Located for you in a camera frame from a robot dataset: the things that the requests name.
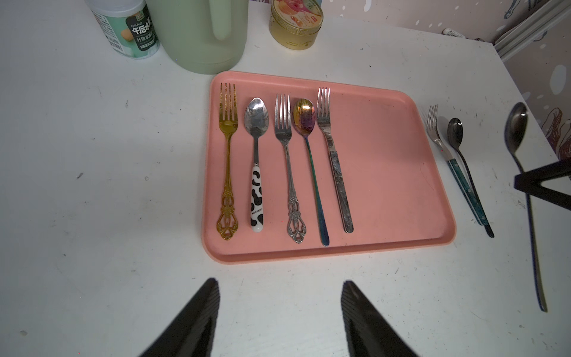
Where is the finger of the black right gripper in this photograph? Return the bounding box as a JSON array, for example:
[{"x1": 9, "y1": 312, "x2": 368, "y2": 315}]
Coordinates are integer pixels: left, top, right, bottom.
[{"x1": 514, "y1": 159, "x2": 571, "y2": 211}]

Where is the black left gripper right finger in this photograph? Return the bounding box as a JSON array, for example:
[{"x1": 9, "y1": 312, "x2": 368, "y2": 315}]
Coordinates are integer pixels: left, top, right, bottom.
[{"x1": 341, "y1": 281, "x2": 417, "y2": 356}]

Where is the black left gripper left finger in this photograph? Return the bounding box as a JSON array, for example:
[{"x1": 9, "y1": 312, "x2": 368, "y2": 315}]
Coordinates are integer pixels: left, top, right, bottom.
[{"x1": 141, "y1": 278, "x2": 220, "y2": 357}]

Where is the large black long spoon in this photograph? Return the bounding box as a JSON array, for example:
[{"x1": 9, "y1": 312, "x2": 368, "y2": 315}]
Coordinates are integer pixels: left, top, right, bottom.
[{"x1": 504, "y1": 102, "x2": 548, "y2": 312}]

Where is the small black spoon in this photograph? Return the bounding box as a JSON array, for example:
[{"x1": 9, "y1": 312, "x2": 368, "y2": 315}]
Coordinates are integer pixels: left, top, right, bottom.
[{"x1": 447, "y1": 118, "x2": 495, "y2": 238}]

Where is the gold ornate fork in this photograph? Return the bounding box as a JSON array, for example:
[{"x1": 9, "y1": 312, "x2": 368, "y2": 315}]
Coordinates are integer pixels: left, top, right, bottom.
[{"x1": 217, "y1": 83, "x2": 239, "y2": 240}]

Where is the teal handle fork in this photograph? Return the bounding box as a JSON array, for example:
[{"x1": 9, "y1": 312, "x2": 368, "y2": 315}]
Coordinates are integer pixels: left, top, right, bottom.
[{"x1": 426, "y1": 105, "x2": 489, "y2": 227}]

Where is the silver ornate handle fork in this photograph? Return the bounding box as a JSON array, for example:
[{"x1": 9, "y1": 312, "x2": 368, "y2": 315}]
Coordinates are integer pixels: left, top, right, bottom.
[{"x1": 274, "y1": 94, "x2": 306, "y2": 244}]

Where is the grey speckled handle fork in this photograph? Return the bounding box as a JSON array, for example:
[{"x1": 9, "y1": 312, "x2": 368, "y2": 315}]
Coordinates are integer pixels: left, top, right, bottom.
[{"x1": 317, "y1": 87, "x2": 354, "y2": 234}]

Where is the cow pattern handle spoon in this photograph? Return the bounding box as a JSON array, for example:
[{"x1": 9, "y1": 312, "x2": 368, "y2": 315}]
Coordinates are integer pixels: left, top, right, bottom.
[{"x1": 245, "y1": 98, "x2": 269, "y2": 233}]

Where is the iridescent rainbow spoon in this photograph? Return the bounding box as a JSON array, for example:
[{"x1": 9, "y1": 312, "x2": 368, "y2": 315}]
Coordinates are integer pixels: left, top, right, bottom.
[{"x1": 293, "y1": 98, "x2": 330, "y2": 246}]

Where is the pink plastic tray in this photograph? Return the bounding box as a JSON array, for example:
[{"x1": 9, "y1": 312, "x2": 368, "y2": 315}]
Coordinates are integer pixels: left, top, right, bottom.
[{"x1": 202, "y1": 71, "x2": 456, "y2": 263}]

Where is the round gold tin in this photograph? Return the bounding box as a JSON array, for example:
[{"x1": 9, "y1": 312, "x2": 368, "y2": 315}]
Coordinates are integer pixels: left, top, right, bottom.
[{"x1": 269, "y1": 0, "x2": 324, "y2": 51}]

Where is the green thermos jug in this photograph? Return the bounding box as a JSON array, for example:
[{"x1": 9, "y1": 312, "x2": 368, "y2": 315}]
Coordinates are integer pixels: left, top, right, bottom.
[{"x1": 147, "y1": 0, "x2": 249, "y2": 74}]

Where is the small green labelled can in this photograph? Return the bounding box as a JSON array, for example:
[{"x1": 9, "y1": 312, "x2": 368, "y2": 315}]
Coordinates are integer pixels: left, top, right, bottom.
[{"x1": 86, "y1": 0, "x2": 160, "y2": 59}]

